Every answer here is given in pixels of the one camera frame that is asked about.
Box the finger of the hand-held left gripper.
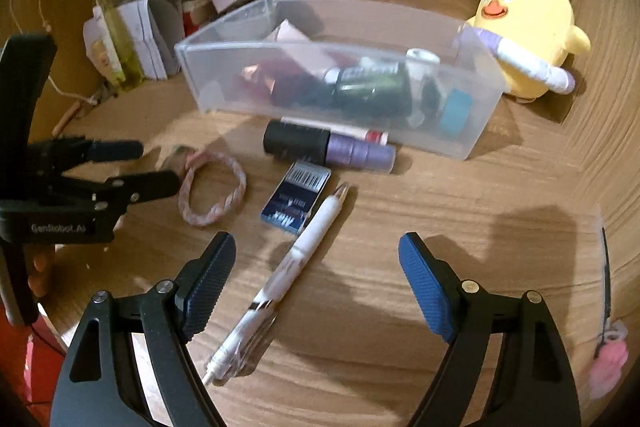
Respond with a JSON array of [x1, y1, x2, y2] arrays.
[[95, 171, 181, 212], [85, 140, 145, 162]]

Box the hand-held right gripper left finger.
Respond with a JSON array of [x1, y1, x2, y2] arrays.
[[50, 232, 237, 427]]

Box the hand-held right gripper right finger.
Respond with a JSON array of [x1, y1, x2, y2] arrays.
[[398, 232, 583, 427]]

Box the white ballpoint pen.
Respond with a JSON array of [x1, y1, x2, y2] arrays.
[[202, 182, 351, 386]]

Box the clear plastic storage bin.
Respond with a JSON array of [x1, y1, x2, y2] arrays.
[[175, 0, 507, 162]]

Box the person's left hand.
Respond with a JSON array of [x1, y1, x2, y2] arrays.
[[27, 244, 53, 298]]

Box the yellow green spray bottle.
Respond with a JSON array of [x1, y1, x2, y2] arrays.
[[89, 0, 146, 91]]

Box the small blue barcode box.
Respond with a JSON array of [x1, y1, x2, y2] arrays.
[[259, 160, 332, 236]]

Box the purple black cosmetic tube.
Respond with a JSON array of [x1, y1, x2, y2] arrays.
[[263, 119, 397, 174]]

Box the white red lip tube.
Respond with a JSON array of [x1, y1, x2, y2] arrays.
[[280, 117, 390, 144]]

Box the teal tape roll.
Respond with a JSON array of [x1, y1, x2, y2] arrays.
[[440, 88, 472, 134]]

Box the red object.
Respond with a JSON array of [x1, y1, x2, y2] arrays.
[[22, 337, 66, 404]]

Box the pink white paper card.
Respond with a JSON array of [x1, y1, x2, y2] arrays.
[[274, 19, 328, 75]]

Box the dark green bottle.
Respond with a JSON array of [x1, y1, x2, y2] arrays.
[[331, 61, 414, 118]]

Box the white cap jar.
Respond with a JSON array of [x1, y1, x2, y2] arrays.
[[406, 48, 441, 68]]

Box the yellow chick plush toy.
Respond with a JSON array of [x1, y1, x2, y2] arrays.
[[455, 0, 592, 104]]

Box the pink braided bracelet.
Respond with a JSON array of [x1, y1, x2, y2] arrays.
[[178, 147, 248, 228]]

